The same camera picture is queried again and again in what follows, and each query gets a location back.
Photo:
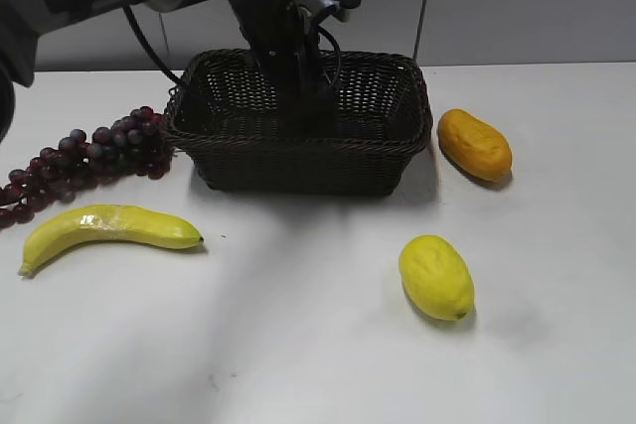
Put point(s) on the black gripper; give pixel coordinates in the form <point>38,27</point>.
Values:
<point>285,46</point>

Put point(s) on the black wicker basket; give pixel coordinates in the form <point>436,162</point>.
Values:
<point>228,122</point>

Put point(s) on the dark red grape bunch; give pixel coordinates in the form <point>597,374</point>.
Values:
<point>132,145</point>

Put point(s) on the orange mango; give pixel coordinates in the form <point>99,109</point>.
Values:
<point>474,146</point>

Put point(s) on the yellow banana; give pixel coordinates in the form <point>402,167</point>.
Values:
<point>105,223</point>

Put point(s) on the yellow lemon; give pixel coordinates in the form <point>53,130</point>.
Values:
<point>436,279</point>

